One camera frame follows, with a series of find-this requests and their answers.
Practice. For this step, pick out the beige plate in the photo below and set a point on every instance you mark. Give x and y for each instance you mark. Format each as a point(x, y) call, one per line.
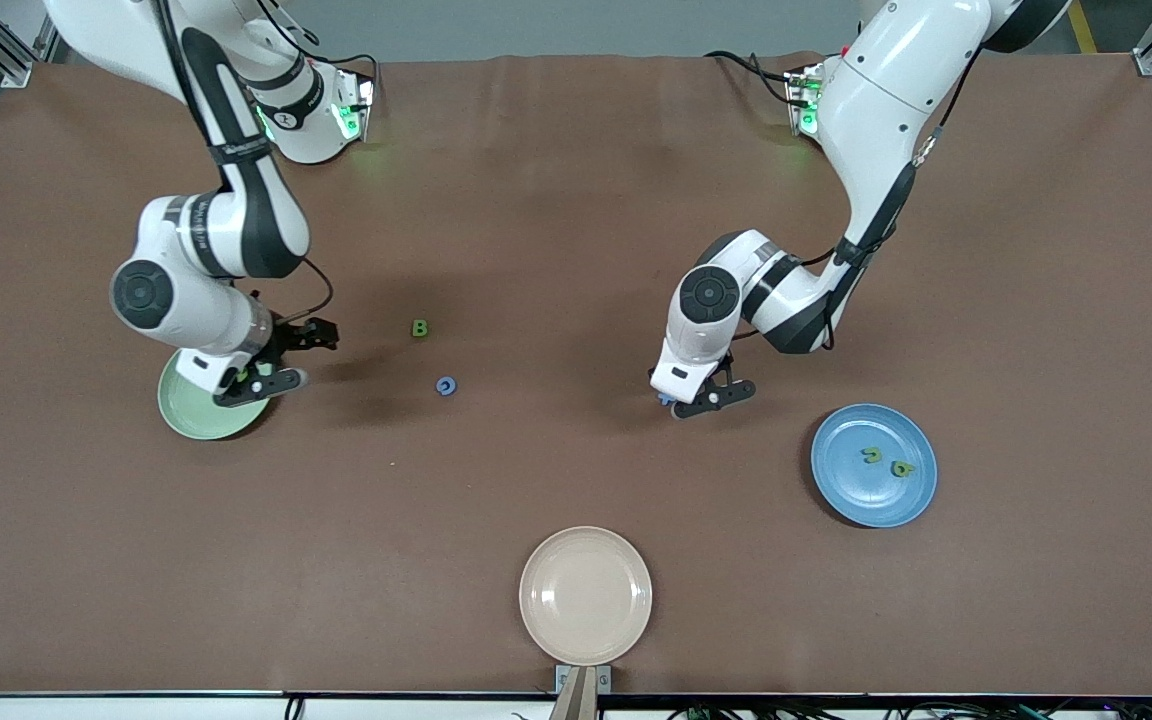
point(586, 596)

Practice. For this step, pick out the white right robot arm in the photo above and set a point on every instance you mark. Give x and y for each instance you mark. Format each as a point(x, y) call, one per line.
point(186, 300)

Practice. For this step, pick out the grey right base connector box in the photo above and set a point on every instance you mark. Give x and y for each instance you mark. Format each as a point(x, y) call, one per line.
point(356, 110)

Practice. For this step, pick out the light green plate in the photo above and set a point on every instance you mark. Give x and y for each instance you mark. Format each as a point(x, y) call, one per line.
point(191, 415)

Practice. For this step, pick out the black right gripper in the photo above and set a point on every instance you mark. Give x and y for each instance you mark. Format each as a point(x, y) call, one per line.
point(288, 337)

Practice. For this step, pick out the grey base connector box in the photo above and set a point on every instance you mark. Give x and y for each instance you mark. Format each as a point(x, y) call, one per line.
point(804, 105)
point(356, 110)

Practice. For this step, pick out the brown table cover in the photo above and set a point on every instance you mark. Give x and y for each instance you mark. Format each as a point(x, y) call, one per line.
point(496, 560)

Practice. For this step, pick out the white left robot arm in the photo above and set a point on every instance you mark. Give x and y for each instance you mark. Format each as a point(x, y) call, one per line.
point(866, 90)

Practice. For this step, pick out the grey left base connector box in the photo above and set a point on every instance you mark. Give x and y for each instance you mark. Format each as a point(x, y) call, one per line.
point(804, 105)

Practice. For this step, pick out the blue plate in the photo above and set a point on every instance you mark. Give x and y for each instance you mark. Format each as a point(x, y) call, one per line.
point(866, 495)

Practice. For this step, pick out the grey metal mount bracket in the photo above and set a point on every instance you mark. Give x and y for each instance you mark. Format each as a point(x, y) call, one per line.
point(563, 680)

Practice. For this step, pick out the green letter J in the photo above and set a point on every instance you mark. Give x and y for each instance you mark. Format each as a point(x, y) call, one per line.
point(872, 459)

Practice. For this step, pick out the blue letter G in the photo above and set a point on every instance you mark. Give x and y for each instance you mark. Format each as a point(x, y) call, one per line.
point(439, 386)

